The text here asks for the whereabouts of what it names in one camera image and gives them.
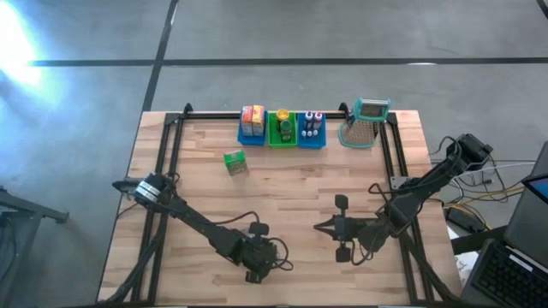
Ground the black keyboard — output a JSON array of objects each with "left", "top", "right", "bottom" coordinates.
[{"left": 460, "top": 187, "right": 548, "bottom": 308}]

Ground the orange cereal box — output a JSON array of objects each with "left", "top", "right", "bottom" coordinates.
[{"left": 241, "top": 105, "right": 254, "bottom": 137}]

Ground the blue plastic basket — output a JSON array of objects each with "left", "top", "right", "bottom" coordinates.
[
  {"left": 237, "top": 110, "right": 269, "bottom": 146},
  {"left": 296, "top": 111, "right": 327, "bottom": 150}
]

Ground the white cable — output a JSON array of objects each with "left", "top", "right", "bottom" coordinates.
[{"left": 453, "top": 160, "right": 537, "bottom": 181}]

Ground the green tin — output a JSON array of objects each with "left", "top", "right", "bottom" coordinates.
[{"left": 279, "top": 120, "right": 295, "bottom": 142}]

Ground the metal box grater teal handle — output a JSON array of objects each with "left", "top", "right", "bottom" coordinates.
[{"left": 337, "top": 97, "right": 393, "bottom": 150}]

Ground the black table frame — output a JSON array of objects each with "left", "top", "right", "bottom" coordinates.
[{"left": 100, "top": 102, "right": 462, "bottom": 307}]

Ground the laptop with blue screen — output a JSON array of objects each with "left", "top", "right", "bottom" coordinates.
[{"left": 521, "top": 140, "right": 548, "bottom": 205}]

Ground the green Apple Jacks box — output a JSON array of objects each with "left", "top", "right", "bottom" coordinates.
[{"left": 223, "top": 149, "right": 249, "bottom": 177}]

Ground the yellow cable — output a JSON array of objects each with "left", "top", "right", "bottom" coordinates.
[{"left": 444, "top": 186, "right": 527, "bottom": 211}]

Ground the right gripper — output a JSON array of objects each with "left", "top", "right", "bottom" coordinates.
[{"left": 313, "top": 194, "right": 361, "bottom": 264}]

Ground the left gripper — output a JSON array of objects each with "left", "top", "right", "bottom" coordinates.
[{"left": 238, "top": 221, "right": 282, "bottom": 284}]

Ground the yellow Corn Pops box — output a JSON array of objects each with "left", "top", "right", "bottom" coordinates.
[{"left": 251, "top": 104, "right": 266, "bottom": 137}]

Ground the white paper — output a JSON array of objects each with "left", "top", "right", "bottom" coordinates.
[{"left": 453, "top": 251, "right": 483, "bottom": 287}]

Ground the dark grey side stand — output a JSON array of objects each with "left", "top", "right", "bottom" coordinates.
[{"left": 0, "top": 187, "right": 69, "bottom": 300}]

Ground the black power adapter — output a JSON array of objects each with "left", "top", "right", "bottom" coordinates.
[{"left": 444, "top": 207, "right": 476, "bottom": 234}]

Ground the green plastic basket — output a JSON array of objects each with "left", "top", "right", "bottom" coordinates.
[{"left": 267, "top": 110, "right": 300, "bottom": 149}]

